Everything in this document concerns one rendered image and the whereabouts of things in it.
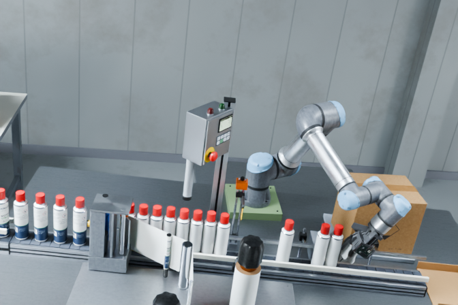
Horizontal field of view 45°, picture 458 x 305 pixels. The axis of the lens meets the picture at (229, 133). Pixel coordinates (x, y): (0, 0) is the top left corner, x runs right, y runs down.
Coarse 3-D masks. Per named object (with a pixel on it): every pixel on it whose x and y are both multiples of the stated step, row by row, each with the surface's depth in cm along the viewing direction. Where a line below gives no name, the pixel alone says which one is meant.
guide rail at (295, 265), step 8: (200, 256) 217; (208, 256) 217; (216, 256) 217; (224, 256) 218; (264, 264) 219; (272, 264) 219; (280, 264) 219; (288, 264) 219; (296, 264) 219; (304, 264) 219; (336, 272) 220; (344, 272) 220; (352, 272) 220; (360, 272) 220; (368, 272) 220; (376, 272) 220; (384, 272) 221; (416, 280) 221; (424, 280) 221
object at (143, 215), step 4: (140, 204) 213; (144, 204) 213; (140, 208) 212; (144, 208) 211; (140, 212) 212; (144, 212) 212; (136, 216) 214; (140, 216) 213; (144, 216) 213; (148, 216) 214; (140, 220) 213; (144, 220) 213; (148, 220) 214
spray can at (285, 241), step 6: (288, 222) 214; (282, 228) 218; (288, 228) 215; (282, 234) 216; (288, 234) 215; (282, 240) 217; (288, 240) 216; (282, 246) 218; (288, 246) 217; (282, 252) 218; (288, 252) 219; (276, 258) 222; (282, 258) 220; (288, 258) 221
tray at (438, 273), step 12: (420, 264) 239; (432, 264) 239; (444, 264) 239; (432, 276) 236; (444, 276) 237; (456, 276) 238; (432, 288) 229; (444, 288) 230; (456, 288) 231; (432, 300) 222; (444, 300) 223; (456, 300) 223
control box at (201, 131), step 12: (204, 108) 205; (216, 108) 207; (228, 108) 208; (192, 120) 200; (204, 120) 197; (216, 120) 201; (192, 132) 202; (204, 132) 199; (216, 132) 204; (192, 144) 204; (204, 144) 201; (228, 144) 214; (192, 156) 205; (204, 156) 203
